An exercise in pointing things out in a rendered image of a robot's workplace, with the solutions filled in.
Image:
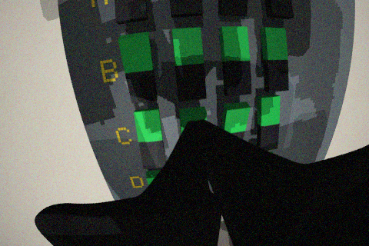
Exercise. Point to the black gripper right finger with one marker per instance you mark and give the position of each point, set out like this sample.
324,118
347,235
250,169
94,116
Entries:
267,199

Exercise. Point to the grey switch panel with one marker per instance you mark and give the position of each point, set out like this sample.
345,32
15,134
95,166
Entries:
272,72

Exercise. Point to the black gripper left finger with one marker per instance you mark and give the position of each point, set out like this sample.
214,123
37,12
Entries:
176,209

